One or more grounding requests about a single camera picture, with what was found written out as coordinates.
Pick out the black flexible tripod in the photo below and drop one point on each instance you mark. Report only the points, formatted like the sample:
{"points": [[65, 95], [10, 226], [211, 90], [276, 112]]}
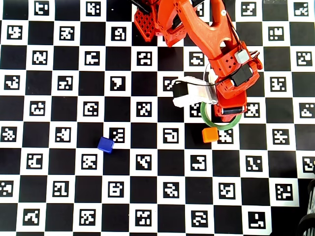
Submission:
{"points": [[310, 196]]}

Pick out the black white marker checkerboard mat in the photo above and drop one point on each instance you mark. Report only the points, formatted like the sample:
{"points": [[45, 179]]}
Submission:
{"points": [[73, 172]]}

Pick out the orange cube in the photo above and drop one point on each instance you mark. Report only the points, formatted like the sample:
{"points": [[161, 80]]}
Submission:
{"points": [[210, 134]]}

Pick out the red perforated robot base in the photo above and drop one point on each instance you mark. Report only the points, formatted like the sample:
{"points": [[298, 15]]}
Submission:
{"points": [[144, 24]]}

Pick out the blue cube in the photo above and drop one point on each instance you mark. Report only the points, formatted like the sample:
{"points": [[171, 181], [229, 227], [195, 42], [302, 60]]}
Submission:
{"points": [[105, 144]]}

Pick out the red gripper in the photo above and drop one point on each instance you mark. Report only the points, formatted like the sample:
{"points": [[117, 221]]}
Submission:
{"points": [[231, 110]]}

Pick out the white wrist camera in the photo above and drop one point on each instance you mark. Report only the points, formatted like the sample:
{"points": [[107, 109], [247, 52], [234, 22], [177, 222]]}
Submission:
{"points": [[194, 94]]}

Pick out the black clamp bar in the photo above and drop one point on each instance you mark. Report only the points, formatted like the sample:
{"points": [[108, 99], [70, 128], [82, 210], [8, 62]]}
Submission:
{"points": [[140, 6]]}

